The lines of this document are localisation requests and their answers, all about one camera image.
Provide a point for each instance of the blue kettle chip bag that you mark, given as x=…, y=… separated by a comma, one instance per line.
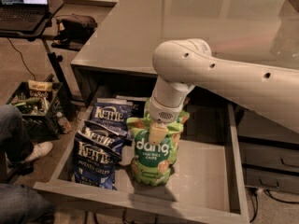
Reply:
x=94, y=165
x=103, y=136
x=112, y=113

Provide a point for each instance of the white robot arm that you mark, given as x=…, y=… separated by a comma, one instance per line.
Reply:
x=181, y=65

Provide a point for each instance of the green dang chip bag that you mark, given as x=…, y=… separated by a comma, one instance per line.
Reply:
x=151, y=164
x=182, y=117

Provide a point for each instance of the person knee in jeans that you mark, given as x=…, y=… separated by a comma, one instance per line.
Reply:
x=20, y=204

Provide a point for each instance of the person leg in jeans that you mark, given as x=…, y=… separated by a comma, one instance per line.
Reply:
x=14, y=139

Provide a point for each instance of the black laptop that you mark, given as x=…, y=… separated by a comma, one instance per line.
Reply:
x=22, y=15

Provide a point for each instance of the front blue kettle chip bag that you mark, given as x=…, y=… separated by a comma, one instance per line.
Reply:
x=94, y=165

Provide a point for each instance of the middle blue kettle chip bag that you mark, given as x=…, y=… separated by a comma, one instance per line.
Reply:
x=103, y=136

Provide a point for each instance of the white sneaker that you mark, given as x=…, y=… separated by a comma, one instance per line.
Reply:
x=40, y=150

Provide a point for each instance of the dark lower drawer cabinet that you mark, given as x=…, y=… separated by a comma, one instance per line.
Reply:
x=269, y=154

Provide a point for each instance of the small bottle beside crate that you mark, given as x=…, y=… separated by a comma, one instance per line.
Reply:
x=63, y=122

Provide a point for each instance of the black plastic crate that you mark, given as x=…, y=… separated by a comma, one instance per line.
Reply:
x=39, y=114

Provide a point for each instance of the black bag on stand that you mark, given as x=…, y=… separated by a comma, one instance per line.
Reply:
x=73, y=31

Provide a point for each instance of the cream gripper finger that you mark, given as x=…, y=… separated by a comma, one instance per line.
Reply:
x=157, y=132

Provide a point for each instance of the rear blue kettle chip bag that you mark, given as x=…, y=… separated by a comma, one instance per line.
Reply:
x=112, y=113

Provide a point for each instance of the open grey top drawer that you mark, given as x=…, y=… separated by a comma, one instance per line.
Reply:
x=206, y=185

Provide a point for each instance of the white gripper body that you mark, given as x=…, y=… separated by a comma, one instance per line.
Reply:
x=164, y=112

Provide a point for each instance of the brown snack bag in crate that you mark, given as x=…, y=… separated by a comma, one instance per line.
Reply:
x=40, y=89

